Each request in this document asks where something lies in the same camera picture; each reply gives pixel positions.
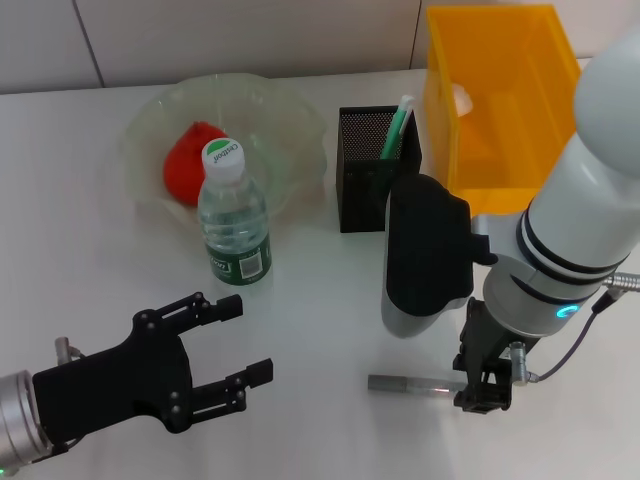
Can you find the grey marker pen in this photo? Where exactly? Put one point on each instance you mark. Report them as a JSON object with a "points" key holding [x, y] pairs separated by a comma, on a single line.
{"points": [[400, 384]]}

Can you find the clear green-label water bottle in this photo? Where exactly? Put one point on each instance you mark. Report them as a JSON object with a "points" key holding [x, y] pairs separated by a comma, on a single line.
{"points": [[235, 225]]}

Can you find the yellow plastic bin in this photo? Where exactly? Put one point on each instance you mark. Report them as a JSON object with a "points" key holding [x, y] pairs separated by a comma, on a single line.
{"points": [[500, 125]]}

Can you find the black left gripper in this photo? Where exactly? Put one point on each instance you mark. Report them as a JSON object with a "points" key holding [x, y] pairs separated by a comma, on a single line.
{"points": [[115, 385]]}

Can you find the green utility knife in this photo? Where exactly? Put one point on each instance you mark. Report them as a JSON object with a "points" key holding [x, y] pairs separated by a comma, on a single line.
{"points": [[397, 130]]}

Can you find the red-orange fruit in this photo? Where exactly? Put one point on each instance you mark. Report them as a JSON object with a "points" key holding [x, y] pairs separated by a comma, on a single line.
{"points": [[182, 170]]}

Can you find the pale green glass fruit plate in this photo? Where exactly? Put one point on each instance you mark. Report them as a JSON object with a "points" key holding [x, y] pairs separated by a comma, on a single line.
{"points": [[280, 125]]}

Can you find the black mesh pen holder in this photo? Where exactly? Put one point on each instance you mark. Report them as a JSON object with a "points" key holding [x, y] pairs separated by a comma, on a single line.
{"points": [[365, 200]]}

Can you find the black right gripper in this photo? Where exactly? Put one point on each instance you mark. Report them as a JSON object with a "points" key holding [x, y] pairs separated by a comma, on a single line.
{"points": [[487, 345]]}

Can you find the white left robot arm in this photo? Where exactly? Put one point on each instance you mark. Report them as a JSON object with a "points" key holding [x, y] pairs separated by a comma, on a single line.
{"points": [[20, 415]]}

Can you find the white paper ball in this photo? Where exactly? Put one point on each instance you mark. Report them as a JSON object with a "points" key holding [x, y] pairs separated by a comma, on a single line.
{"points": [[462, 100]]}

